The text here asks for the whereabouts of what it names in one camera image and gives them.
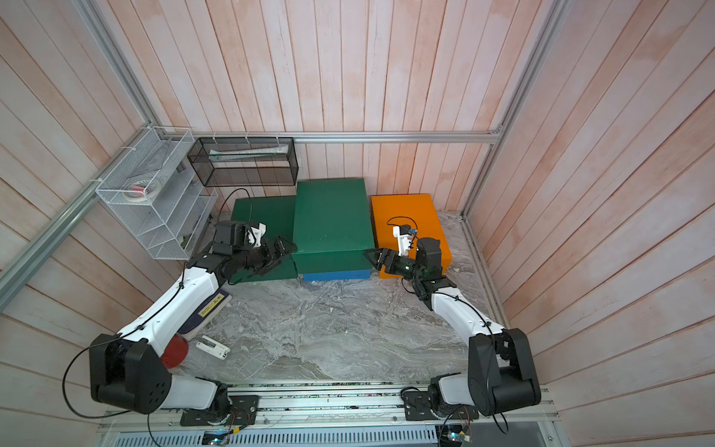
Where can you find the paper in mesh basket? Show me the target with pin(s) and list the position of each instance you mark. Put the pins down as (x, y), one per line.
(251, 154)

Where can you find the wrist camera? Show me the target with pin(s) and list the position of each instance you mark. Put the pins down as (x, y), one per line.
(405, 236)
(255, 233)

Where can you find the black mesh basket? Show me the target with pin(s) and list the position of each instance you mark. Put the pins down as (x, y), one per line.
(277, 173)

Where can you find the large green shoebox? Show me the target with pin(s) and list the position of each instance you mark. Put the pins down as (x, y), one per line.
(332, 227)

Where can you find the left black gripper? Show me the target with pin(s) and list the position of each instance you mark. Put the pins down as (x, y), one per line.
(273, 259)

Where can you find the red pen cup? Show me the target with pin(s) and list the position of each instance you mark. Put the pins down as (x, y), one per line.
(175, 352)

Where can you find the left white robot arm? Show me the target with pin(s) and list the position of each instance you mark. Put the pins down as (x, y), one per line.
(126, 370)

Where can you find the white small device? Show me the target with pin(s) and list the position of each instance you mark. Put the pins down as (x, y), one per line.
(213, 347)

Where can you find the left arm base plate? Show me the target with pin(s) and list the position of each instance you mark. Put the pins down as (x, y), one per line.
(229, 410)

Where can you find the tape roll on shelf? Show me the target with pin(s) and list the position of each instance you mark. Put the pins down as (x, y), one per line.
(142, 190)

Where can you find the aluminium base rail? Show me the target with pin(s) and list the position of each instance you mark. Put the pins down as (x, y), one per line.
(339, 414)

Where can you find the orange shoebox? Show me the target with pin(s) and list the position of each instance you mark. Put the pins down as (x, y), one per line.
(417, 211)

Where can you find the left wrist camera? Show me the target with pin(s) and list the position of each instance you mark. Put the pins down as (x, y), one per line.
(255, 233)

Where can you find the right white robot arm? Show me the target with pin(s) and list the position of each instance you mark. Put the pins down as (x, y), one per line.
(500, 376)

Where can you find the blue shoebox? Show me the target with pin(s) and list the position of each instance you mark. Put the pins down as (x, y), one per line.
(338, 275)

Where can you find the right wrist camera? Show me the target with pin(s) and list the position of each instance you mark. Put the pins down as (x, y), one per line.
(405, 236)

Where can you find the white wire shelf rack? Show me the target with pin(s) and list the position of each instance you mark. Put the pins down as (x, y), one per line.
(157, 196)

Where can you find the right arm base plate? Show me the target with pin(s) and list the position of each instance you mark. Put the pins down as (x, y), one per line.
(430, 405)

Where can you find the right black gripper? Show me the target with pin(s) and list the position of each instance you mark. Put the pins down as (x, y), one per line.
(386, 253)

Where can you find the dark blue book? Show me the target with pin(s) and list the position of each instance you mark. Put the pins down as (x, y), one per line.
(208, 310)

